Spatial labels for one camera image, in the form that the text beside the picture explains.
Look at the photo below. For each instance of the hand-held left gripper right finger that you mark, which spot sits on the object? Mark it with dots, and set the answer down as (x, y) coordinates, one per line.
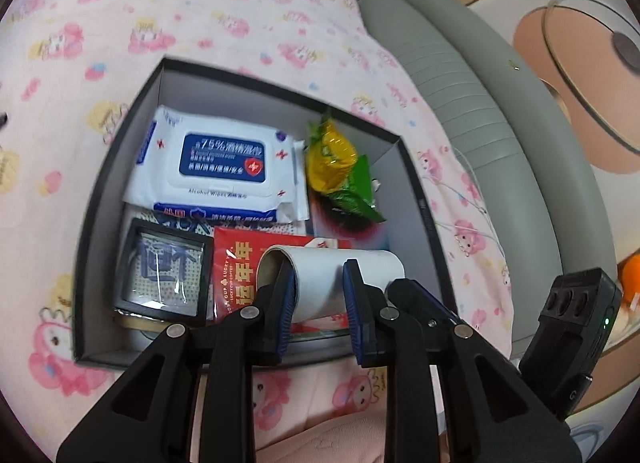
(352, 305)

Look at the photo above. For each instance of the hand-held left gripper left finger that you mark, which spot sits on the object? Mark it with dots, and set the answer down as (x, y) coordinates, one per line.
(285, 303)

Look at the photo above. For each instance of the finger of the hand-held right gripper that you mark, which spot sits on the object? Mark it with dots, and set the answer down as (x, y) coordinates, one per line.
(425, 305)

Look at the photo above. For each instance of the white paper tube roll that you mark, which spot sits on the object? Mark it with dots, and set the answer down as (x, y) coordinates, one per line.
(320, 278)

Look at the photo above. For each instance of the red printed packet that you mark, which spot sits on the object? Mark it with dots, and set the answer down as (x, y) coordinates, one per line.
(235, 273)

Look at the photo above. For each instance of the yellow green snack packet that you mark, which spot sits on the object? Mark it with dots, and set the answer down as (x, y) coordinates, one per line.
(332, 163)

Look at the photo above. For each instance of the dark grey cardboard box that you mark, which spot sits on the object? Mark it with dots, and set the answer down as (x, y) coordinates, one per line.
(100, 268)

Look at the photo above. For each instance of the orange round object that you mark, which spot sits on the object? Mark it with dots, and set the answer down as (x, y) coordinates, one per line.
(631, 273)

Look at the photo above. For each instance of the white blue wet wipes pack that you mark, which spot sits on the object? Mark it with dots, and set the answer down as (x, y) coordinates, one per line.
(220, 163)

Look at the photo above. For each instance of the grey sofa edge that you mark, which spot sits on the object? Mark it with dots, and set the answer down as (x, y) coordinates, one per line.
(450, 83)

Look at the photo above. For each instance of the cartoon printed floor mat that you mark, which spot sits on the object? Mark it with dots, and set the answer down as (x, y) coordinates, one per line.
(530, 43)

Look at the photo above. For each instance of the round glass table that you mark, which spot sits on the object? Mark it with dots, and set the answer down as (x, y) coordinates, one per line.
(625, 48)

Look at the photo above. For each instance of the pink cartoon printed blanket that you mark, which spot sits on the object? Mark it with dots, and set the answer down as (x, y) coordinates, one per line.
(200, 13)

